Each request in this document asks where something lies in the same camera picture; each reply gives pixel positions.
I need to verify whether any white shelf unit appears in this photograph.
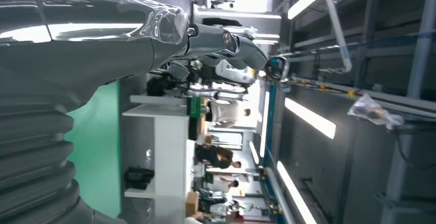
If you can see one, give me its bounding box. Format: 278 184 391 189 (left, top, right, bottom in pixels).
121 95 192 224

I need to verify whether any black bag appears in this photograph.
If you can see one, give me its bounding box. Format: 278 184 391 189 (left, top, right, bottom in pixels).
124 166 155 191

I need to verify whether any person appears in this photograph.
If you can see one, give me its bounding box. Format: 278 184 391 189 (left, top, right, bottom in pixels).
210 176 240 195
185 211 213 224
207 100 252 128
195 144 243 171

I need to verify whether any brown cardboard box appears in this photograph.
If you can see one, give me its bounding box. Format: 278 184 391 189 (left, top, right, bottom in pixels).
185 192 199 217

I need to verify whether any black round dome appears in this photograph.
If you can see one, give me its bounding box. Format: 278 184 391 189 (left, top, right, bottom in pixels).
265 56 290 82

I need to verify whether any white pipe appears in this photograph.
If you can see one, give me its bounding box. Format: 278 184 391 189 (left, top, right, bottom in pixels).
319 0 353 74

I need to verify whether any clear plastic bag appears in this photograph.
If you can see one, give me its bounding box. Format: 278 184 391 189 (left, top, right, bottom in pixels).
347 94 405 130

